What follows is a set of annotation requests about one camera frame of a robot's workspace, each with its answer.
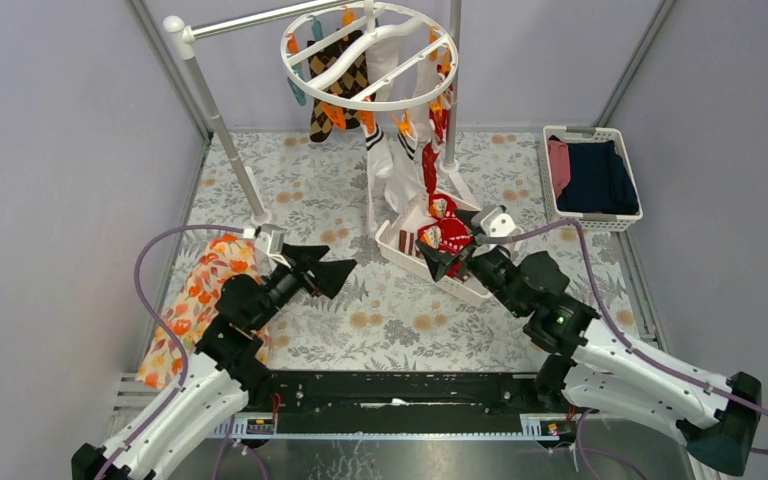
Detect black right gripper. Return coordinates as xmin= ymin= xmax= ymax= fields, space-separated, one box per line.
xmin=414 ymin=208 xmax=528 ymax=317

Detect red dotted sock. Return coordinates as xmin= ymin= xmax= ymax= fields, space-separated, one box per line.
xmin=434 ymin=217 xmax=471 ymax=255

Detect white sock with black stripes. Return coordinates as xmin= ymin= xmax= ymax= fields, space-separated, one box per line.
xmin=384 ymin=130 xmax=425 ymax=213

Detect orange clothes clip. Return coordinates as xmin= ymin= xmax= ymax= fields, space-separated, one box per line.
xmin=391 ymin=109 xmax=416 ymax=138
xmin=322 ymin=102 xmax=347 ymax=130

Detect white round clip hanger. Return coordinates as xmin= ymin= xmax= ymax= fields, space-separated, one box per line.
xmin=280 ymin=1 xmax=460 ymax=112

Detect red santa sock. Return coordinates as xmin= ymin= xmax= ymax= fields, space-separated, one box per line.
xmin=427 ymin=193 xmax=458 ymax=220
xmin=418 ymin=224 xmax=442 ymax=250

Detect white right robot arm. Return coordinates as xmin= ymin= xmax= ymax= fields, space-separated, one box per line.
xmin=415 ymin=208 xmax=761 ymax=476

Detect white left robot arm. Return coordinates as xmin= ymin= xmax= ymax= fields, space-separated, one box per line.
xmin=71 ymin=244 xmax=357 ymax=479

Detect teal clothes clip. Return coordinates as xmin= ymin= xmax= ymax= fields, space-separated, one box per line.
xmin=287 ymin=64 xmax=307 ymax=106

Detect white sock basket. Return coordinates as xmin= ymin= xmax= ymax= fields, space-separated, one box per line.
xmin=374 ymin=193 xmax=492 ymax=307

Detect brown striped sock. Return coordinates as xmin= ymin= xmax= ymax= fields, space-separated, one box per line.
xmin=397 ymin=230 xmax=422 ymax=258

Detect small red hanging sock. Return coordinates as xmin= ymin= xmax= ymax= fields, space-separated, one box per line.
xmin=421 ymin=141 xmax=440 ymax=195

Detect floral patterned table mat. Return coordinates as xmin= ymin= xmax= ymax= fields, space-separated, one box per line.
xmin=186 ymin=132 xmax=642 ymax=372

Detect red white hanging sock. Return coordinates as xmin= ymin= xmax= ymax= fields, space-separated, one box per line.
xmin=429 ymin=87 xmax=453 ymax=147

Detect orange floral cloth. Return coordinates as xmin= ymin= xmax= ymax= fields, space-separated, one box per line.
xmin=136 ymin=233 xmax=274 ymax=390

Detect pink folded cloth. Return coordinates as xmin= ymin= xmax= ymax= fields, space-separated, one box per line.
xmin=547 ymin=136 xmax=571 ymax=199

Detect white basket with dark clothes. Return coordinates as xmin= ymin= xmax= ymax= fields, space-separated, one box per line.
xmin=539 ymin=125 xmax=643 ymax=232

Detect dark navy folded cloth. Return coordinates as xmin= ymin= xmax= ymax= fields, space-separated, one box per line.
xmin=557 ymin=141 xmax=640 ymax=215

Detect brown argyle sock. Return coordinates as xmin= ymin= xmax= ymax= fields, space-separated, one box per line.
xmin=309 ymin=30 xmax=369 ymax=143

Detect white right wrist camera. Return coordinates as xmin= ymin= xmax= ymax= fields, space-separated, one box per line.
xmin=470 ymin=206 xmax=517 ymax=256

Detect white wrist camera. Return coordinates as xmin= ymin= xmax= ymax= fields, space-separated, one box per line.
xmin=470 ymin=206 xmax=517 ymax=256
xmin=243 ymin=224 xmax=290 ymax=267

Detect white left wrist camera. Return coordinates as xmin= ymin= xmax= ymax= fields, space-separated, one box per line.
xmin=243 ymin=224 xmax=290 ymax=267

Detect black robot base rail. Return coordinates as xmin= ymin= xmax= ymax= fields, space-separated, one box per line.
xmin=211 ymin=370 xmax=583 ymax=446

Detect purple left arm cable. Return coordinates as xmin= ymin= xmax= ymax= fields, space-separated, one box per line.
xmin=92 ymin=225 xmax=249 ymax=480

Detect silver drying rack frame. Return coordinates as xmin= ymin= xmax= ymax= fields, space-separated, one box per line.
xmin=162 ymin=1 xmax=472 ymax=223

